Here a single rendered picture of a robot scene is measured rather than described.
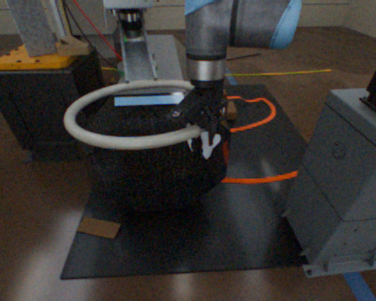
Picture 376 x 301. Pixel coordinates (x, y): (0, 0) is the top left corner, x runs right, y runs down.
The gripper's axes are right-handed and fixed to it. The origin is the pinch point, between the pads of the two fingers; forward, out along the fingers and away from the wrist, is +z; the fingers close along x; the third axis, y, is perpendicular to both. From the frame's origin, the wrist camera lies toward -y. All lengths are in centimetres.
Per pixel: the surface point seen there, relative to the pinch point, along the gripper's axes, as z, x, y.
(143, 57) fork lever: -12, 58, 25
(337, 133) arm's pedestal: 13, -20, 66
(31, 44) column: -9, 160, 7
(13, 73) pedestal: 6, 152, -11
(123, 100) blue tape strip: 3, 55, 10
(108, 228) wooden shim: 82, 64, -10
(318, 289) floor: 88, -41, 47
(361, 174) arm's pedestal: 20, -34, 55
